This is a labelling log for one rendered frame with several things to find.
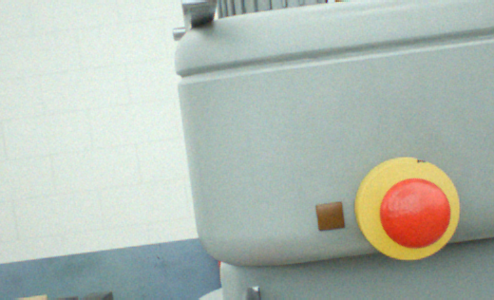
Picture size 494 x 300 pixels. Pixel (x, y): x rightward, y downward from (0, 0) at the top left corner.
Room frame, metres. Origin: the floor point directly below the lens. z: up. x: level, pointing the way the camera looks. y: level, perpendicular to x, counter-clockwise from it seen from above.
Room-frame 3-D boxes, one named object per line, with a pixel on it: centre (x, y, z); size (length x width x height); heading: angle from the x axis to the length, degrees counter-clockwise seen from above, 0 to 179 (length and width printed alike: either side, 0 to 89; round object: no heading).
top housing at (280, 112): (0.85, -0.09, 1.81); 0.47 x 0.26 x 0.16; 0
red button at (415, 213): (0.58, -0.09, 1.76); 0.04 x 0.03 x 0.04; 90
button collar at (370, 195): (0.61, -0.09, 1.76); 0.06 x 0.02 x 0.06; 90
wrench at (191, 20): (0.68, 0.02, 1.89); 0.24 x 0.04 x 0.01; 2
